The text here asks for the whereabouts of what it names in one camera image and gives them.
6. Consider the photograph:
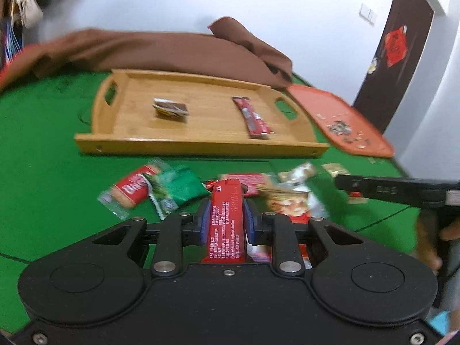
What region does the pink cracker packet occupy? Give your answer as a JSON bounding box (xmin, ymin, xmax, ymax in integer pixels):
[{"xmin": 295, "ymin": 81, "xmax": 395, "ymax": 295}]
[{"xmin": 206, "ymin": 172, "xmax": 274, "ymax": 198}]

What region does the pile of seed shells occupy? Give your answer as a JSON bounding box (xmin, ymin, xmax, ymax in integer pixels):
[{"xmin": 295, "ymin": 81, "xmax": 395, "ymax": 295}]
[{"xmin": 316, "ymin": 113, "xmax": 372, "ymax": 150}]

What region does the dark brown door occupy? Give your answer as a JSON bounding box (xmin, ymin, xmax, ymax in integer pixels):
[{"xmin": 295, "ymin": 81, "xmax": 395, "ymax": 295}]
[{"xmin": 354, "ymin": 0, "xmax": 435, "ymax": 133}]

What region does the red wafer bar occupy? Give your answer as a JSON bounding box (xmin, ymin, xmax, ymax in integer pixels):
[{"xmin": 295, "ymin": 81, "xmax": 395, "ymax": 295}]
[{"xmin": 201, "ymin": 180, "xmax": 249, "ymax": 264}]

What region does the white handbag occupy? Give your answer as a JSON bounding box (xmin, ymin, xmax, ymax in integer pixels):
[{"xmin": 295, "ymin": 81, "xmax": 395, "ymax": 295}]
[{"xmin": 12, "ymin": 0, "xmax": 44, "ymax": 28}]

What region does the orange plastic tray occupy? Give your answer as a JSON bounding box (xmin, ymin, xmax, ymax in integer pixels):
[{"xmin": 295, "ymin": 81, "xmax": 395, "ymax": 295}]
[{"xmin": 285, "ymin": 84, "xmax": 396, "ymax": 159}]

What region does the brown cloth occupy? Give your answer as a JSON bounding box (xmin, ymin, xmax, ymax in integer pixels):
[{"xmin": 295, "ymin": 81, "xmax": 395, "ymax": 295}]
[{"xmin": 0, "ymin": 16, "xmax": 293, "ymax": 92}]

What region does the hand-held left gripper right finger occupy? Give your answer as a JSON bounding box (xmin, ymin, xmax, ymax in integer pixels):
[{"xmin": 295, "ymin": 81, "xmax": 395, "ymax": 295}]
[{"xmin": 244, "ymin": 199, "xmax": 364, "ymax": 277}]

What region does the blue striped bag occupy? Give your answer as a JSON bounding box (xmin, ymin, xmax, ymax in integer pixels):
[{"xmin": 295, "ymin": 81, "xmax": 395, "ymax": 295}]
[{"xmin": 0, "ymin": 20, "xmax": 24, "ymax": 67}]

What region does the gold candy wrapper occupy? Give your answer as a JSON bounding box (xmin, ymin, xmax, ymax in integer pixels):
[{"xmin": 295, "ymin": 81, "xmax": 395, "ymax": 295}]
[{"xmin": 321, "ymin": 163, "xmax": 351, "ymax": 178}]

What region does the dark brown snack packet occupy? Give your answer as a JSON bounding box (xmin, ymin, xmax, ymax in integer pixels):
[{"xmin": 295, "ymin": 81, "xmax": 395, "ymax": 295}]
[{"xmin": 153, "ymin": 97, "xmax": 189, "ymax": 120}]

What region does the red nut snack packet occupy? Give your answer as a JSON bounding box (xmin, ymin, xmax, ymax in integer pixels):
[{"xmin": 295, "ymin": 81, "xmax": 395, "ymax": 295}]
[{"xmin": 257, "ymin": 181, "xmax": 329, "ymax": 225}]

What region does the red plastic tray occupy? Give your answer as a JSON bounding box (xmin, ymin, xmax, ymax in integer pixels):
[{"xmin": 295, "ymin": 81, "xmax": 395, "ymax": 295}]
[{"xmin": 0, "ymin": 48, "xmax": 37, "ymax": 90}]

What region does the white and gold candy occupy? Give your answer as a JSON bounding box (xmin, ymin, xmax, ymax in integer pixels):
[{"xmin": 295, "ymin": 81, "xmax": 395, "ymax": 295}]
[{"xmin": 278, "ymin": 162, "xmax": 317, "ymax": 187}]

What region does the light blue cloth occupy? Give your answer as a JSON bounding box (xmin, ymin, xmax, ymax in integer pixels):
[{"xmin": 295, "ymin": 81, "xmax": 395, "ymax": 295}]
[{"xmin": 426, "ymin": 311, "xmax": 460, "ymax": 345}]

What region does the red caramel biscuit packet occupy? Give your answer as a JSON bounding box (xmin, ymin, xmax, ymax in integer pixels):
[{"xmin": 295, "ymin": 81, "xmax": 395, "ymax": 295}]
[{"xmin": 97, "ymin": 163, "xmax": 162, "ymax": 221}]

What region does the person's right hand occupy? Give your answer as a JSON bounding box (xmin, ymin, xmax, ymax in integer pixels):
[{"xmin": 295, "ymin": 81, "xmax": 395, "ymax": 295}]
[{"xmin": 416, "ymin": 210, "xmax": 460, "ymax": 271}]

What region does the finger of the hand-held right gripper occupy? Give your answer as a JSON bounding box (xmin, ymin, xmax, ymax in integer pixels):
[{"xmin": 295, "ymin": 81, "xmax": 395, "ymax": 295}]
[{"xmin": 335, "ymin": 175, "xmax": 425, "ymax": 207}]

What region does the green snack packet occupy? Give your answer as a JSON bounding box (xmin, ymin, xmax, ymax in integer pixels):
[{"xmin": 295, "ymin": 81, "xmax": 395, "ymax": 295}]
[{"xmin": 145, "ymin": 165, "xmax": 211, "ymax": 221}]

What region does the white wall switch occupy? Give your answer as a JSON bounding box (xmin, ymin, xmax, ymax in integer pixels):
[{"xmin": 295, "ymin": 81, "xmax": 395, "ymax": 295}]
[{"xmin": 359, "ymin": 3, "xmax": 377, "ymax": 26}]

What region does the dark red stick packet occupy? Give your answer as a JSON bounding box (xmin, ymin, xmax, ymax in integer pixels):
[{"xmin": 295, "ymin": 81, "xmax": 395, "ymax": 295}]
[{"xmin": 231, "ymin": 96, "xmax": 275, "ymax": 139}]

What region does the wooden tray with handles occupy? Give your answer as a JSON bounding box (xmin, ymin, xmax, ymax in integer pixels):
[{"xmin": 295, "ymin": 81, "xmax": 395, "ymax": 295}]
[{"xmin": 74, "ymin": 68, "xmax": 330, "ymax": 159}]

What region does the red door decoration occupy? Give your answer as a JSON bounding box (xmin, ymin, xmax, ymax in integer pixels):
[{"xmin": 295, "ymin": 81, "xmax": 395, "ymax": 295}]
[{"xmin": 384, "ymin": 25, "xmax": 410, "ymax": 68}]

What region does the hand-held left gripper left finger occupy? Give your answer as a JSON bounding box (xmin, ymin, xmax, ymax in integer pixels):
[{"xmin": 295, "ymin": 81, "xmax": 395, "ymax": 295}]
[{"xmin": 91, "ymin": 199, "xmax": 212, "ymax": 277}]

